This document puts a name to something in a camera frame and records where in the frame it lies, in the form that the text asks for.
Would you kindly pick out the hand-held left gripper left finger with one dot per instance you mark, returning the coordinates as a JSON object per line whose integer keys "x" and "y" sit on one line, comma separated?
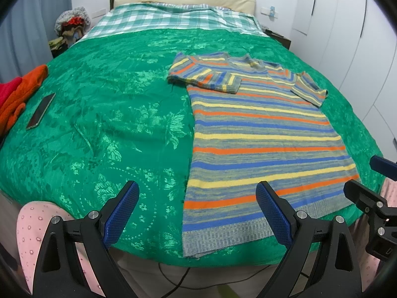
{"x": 123, "y": 211}

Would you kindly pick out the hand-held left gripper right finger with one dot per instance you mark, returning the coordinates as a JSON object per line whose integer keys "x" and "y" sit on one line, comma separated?
{"x": 273, "y": 211}

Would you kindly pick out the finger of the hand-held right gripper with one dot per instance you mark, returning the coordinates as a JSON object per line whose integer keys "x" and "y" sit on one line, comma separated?
{"x": 359, "y": 193}
{"x": 382, "y": 164}

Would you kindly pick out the striped knit sweater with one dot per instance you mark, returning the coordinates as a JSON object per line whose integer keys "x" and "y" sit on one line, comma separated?
{"x": 263, "y": 149}

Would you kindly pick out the pile of clothes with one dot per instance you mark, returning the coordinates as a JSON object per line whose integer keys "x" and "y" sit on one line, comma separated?
{"x": 69, "y": 28}

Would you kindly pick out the person's right leg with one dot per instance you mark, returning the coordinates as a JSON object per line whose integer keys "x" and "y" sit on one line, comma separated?
{"x": 369, "y": 267}

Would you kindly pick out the person's leg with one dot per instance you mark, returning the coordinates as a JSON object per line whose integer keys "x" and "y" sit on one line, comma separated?
{"x": 31, "y": 239}
{"x": 369, "y": 267}

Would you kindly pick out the green floral bedspread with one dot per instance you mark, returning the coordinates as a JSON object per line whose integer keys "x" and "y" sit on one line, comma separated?
{"x": 111, "y": 124}

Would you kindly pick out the person's left leg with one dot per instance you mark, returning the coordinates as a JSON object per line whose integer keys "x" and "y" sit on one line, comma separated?
{"x": 31, "y": 239}

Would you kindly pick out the smartphone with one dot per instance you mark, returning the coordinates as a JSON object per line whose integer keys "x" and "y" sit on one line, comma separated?
{"x": 41, "y": 110}

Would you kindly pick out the white wardrobe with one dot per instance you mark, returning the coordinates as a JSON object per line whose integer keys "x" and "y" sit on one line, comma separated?
{"x": 350, "y": 37}

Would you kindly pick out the orange cloth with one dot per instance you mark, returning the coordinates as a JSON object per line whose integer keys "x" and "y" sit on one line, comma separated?
{"x": 21, "y": 96}

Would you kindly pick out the dark wooden nightstand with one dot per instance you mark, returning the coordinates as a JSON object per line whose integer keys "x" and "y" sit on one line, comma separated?
{"x": 279, "y": 36}

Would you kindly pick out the red cloth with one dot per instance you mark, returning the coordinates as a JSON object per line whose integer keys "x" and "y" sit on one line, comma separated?
{"x": 6, "y": 91}

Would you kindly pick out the green checked bed sheet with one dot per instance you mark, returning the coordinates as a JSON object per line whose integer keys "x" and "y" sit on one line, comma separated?
{"x": 173, "y": 17}

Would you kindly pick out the grey curtain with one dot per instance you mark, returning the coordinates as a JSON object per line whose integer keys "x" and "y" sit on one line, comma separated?
{"x": 21, "y": 37}

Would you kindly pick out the white wall socket with blue plug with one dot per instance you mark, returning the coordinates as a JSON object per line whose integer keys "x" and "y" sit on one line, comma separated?
{"x": 269, "y": 11}

